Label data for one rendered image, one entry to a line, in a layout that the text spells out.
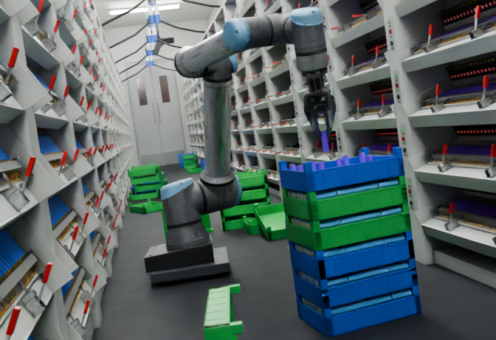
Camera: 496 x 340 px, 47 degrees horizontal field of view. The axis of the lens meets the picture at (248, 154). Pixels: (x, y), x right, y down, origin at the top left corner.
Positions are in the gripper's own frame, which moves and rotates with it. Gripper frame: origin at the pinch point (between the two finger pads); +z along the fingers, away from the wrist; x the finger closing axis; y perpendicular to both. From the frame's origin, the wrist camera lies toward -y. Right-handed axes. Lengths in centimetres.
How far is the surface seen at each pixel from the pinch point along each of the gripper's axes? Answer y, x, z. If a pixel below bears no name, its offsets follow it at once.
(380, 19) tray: -63, 23, -23
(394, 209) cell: 14.6, 17.7, 20.9
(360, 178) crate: 17.3, 9.5, 9.0
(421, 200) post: -33, 29, 41
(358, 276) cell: 25.8, 5.7, 34.6
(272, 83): -237, -49, 32
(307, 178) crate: 24.3, -4.2, 4.8
